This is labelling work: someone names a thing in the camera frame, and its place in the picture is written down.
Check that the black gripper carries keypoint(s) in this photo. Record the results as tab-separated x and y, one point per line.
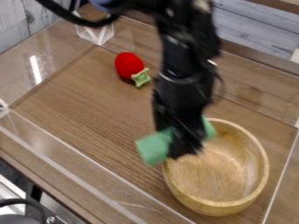
181	95

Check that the green rectangular block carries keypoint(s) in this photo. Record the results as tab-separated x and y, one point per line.
157	146

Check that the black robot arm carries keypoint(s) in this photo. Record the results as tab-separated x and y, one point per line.
184	26

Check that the wooden brown bowl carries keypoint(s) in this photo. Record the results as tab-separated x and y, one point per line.
220	181

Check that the red plush strawberry toy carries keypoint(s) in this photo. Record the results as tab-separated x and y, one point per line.
130	69

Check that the clear acrylic tray wall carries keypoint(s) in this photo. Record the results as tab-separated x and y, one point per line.
105	189

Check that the black metal table bracket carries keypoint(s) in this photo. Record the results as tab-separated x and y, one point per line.
36	210

